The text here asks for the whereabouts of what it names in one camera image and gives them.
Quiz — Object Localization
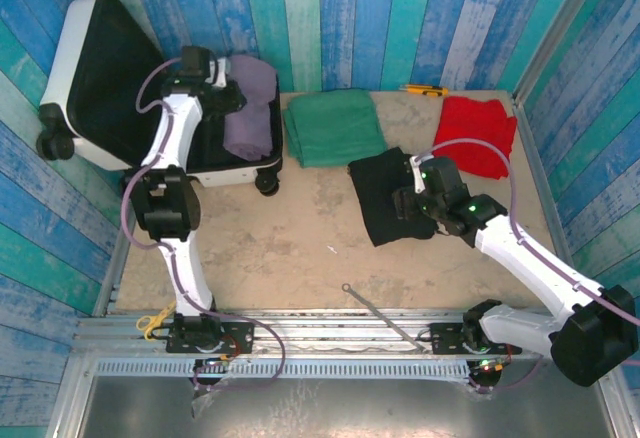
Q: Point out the long metal rod with ring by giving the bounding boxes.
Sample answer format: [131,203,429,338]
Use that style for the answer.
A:
[341,282,429,354]

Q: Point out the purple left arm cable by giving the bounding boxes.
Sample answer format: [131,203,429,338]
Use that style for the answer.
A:
[119,56,287,393]

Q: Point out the white hard-shell suitcase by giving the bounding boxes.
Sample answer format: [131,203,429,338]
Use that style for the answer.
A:
[35,0,285,198]

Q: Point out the aluminium corner post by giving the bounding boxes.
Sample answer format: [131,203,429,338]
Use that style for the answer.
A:
[514,0,617,104]

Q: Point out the small circuit board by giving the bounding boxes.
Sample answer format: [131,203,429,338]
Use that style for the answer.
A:
[472,356,507,374]
[192,355,234,374]

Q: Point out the green towel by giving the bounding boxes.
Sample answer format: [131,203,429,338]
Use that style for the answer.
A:
[282,88,389,169]

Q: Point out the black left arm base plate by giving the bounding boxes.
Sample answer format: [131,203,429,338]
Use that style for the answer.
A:
[165,320,255,355]

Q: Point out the aluminium rail frame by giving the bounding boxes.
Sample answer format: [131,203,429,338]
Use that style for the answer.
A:
[74,307,609,359]

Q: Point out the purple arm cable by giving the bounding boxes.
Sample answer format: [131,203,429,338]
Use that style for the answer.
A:
[119,56,287,393]
[432,137,640,394]

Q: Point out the grey slotted cable duct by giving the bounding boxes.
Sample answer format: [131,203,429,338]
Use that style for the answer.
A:
[94,359,471,379]

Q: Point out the yellow scissors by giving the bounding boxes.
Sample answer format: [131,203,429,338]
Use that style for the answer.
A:
[135,301,177,342]

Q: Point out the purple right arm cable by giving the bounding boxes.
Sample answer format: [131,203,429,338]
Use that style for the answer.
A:
[432,137,640,394]

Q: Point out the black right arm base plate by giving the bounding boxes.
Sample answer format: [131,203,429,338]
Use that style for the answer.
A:
[429,321,512,357]

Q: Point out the red towel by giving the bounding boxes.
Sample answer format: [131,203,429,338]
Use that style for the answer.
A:
[432,96,519,180]

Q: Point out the black cloth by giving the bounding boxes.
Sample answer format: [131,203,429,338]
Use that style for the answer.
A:
[348,146,441,248]

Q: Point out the yellow utility knife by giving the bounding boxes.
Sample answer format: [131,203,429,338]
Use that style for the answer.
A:
[398,84,450,98]

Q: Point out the purple towel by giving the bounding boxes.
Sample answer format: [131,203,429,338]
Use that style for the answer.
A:
[222,54,279,162]

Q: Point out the steel sheet panel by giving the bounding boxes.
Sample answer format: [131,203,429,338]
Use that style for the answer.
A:
[49,357,631,438]

